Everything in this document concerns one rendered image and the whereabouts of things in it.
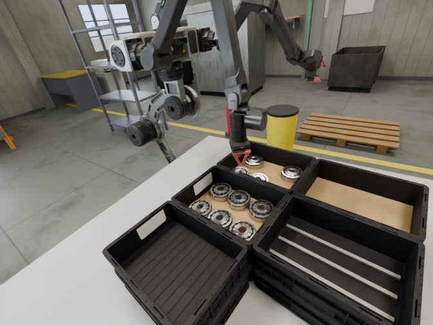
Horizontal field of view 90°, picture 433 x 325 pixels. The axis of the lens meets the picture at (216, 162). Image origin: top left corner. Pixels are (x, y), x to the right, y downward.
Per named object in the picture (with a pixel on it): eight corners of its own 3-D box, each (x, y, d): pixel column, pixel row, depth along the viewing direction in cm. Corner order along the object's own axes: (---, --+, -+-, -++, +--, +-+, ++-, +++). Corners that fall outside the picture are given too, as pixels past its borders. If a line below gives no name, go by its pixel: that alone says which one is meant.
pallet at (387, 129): (399, 129, 299) (403, 122, 294) (395, 157, 248) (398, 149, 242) (311, 117, 366) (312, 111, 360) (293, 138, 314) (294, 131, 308)
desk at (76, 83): (81, 98, 686) (67, 69, 639) (108, 103, 604) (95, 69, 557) (54, 107, 633) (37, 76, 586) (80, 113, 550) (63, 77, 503)
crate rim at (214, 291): (102, 255, 73) (100, 250, 72) (170, 203, 92) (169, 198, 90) (180, 345, 50) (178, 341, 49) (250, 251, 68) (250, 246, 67)
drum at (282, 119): (299, 150, 283) (305, 106, 251) (285, 164, 262) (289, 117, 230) (274, 143, 306) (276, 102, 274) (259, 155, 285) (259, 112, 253)
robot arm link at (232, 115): (234, 105, 76) (225, 111, 73) (252, 107, 73) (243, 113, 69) (235, 123, 80) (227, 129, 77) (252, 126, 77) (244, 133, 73)
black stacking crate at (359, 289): (251, 268, 73) (250, 247, 67) (289, 214, 91) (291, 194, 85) (397, 364, 50) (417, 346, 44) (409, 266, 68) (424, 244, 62)
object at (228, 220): (202, 221, 88) (202, 220, 87) (218, 206, 94) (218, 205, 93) (221, 233, 82) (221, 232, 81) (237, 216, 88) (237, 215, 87)
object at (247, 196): (223, 200, 96) (223, 199, 96) (236, 188, 102) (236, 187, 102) (241, 209, 90) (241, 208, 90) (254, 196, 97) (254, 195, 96)
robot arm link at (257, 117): (240, 88, 75) (227, 91, 69) (272, 91, 69) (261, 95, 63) (240, 122, 81) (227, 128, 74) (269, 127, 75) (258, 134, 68)
